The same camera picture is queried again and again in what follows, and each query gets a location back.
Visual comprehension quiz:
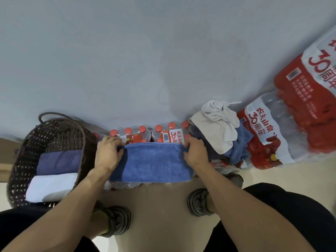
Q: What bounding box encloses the person's left hand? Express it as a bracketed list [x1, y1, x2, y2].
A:
[94, 135, 126, 179]

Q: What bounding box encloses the person's right hand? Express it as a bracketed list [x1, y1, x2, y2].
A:
[183, 136, 210, 170]

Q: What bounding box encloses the dark grey towel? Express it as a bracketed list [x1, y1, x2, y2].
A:
[191, 125, 227, 161]

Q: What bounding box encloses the cream towel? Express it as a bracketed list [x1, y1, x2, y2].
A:
[188, 100, 241, 155]

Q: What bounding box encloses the light blue towel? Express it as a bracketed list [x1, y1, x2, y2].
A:
[224, 120, 254, 166]
[109, 142, 195, 183]

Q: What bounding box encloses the dark blue towel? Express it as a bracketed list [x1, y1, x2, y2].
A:
[36, 150, 83, 176]

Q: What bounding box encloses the dark brown wicker basket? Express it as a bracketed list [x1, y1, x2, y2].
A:
[6, 112, 98, 208]

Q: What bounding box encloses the white towel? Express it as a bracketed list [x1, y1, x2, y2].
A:
[25, 172, 79, 203]

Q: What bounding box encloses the person's left forearm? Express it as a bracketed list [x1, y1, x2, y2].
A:
[1, 168, 111, 252]

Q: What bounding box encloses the person's right forearm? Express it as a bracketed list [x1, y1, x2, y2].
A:
[195, 164, 315, 252]

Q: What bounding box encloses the person's right grey shoe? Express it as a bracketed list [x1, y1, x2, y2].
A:
[187, 173, 244, 217]

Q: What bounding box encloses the person's grey shoe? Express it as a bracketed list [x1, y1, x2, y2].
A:
[187, 173, 244, 217]
[89, 201, 131, 239]

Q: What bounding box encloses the person's left grey shoe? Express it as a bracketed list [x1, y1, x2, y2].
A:
[89, 201, 131, 239]

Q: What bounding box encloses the brown paper bag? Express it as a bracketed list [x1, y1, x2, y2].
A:
[0, 138, 22, 183]

